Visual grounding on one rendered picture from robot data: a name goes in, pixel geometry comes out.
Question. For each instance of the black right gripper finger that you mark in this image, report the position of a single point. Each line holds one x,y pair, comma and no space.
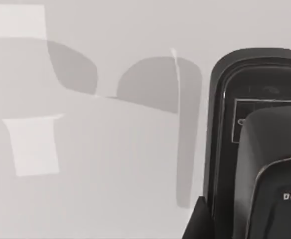
199,224

